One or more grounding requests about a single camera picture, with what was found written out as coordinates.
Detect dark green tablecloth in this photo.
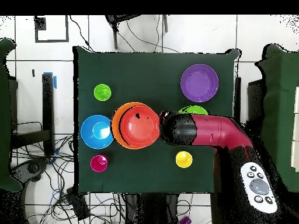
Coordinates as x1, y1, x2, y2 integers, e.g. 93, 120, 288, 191
72, 45, 241, 195

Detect large yellow-orange bowl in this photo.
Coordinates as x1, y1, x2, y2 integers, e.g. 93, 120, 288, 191
110, 101, 151, 150

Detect green cup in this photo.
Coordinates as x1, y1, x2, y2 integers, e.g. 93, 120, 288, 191
93, 83, 112, 102

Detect light blue bowl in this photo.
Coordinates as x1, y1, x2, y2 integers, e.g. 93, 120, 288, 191
80, 114, 114, 150

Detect purple bowl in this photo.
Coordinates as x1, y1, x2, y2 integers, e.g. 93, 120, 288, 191
180, 64, 220, 103

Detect tangle of cables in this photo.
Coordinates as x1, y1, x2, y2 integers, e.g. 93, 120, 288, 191
11, 134, 127, 224

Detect green bowl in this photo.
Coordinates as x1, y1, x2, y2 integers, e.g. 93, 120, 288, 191
178, 105, 208, 116

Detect black table frame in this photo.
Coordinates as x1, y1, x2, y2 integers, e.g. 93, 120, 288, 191
233, 76, 265, 127
10, 73, 55, 156

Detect green cloth side table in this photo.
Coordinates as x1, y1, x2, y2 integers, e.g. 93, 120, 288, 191
0, 38, 23, 193
253, 44, 299, 192

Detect yellow cup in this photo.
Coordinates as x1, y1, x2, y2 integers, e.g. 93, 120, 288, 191
175, 150, 193, 169

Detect black floor cable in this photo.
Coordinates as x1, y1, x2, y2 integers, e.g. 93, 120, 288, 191
69, 15, 94, 53

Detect red cup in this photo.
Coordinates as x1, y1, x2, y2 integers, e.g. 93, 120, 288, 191
90, 154, 109, 173

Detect orange-red shallow bowl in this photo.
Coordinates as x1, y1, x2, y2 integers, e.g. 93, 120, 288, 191
119, 106, 161, 149

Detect black floor frame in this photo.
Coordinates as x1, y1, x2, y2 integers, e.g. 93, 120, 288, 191
34, 15, 69, 43

